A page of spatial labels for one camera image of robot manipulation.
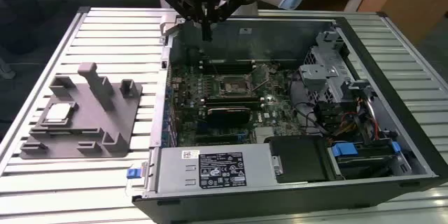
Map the grey chair base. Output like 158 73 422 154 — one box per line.
0 57 15 79

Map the red wire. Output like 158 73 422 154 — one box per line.
341 112 382 141

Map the blue disk carrier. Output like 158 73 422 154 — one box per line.
330 141 401 162

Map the CPU socket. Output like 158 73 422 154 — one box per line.
217 74 254 98

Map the green RAM stick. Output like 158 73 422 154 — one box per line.
43 129 99 134

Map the grey parts rack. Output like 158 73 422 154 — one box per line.
18 62 143 159

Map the grey metal disk bay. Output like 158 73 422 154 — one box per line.
326 140 414 180

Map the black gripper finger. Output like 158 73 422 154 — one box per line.
206 0 242 42
159 0 207 42

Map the black PC case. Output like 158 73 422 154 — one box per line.
130 11 448 224

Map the silver CPU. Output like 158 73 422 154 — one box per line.
46 102 75 124

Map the silver chipset heat sink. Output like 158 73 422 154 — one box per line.
254 126 277 144

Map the green motherboard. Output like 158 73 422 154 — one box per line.
166 62 305 148

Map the black plastic shroud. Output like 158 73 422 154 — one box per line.
267 136 331 184

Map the black expansion slot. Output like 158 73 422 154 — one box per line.
194 135 239 143

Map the grey power supply unit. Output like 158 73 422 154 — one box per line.
153 146 281 193

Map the blue case latch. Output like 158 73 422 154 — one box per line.
125 167 141 180

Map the black graphics card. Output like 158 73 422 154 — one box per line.
205 107 250 125

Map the yellow wire bundle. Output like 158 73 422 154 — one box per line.
327 120 355 137

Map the grey metal drive cage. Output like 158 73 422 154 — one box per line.
298 31 354 104

